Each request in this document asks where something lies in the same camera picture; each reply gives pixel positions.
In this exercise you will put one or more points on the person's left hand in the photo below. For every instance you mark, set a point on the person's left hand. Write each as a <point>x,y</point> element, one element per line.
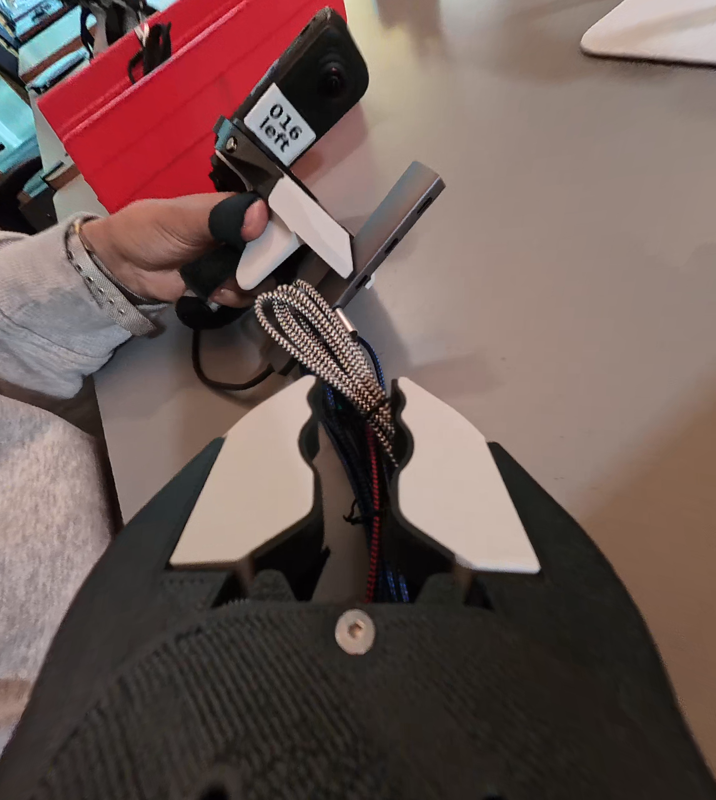
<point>145,244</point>

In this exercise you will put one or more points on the black and white gadget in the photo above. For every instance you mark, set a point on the black and white gadget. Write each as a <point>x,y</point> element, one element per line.
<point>111,25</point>

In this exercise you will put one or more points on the red plastic bin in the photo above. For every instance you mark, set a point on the red plastic bin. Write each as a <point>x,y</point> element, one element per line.
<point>164,125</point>

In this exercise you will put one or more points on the grey sweatshirt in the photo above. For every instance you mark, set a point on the grey sweatshirt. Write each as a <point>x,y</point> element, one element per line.
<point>20,500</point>

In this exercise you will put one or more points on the grey desk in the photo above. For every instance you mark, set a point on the grey desk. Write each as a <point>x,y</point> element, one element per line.
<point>583,312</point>

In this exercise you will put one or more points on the silver mesh watch band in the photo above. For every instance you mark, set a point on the silver mesh watch band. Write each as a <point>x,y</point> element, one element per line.
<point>105,294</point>

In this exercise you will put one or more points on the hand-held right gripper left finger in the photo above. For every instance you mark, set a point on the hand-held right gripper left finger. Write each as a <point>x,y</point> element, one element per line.
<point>251,487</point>

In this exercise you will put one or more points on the grey usb hub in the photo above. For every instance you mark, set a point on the grey usb hub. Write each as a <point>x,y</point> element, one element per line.
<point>395,219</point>

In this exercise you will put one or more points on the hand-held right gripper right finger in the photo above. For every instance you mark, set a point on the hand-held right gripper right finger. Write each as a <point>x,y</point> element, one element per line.
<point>464,494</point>

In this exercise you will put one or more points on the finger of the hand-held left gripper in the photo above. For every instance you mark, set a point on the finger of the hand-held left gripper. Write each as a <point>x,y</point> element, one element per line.
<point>314,231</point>

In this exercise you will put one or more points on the person's left forearm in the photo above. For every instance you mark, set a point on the person's left forearm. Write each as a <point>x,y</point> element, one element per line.
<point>20,312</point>

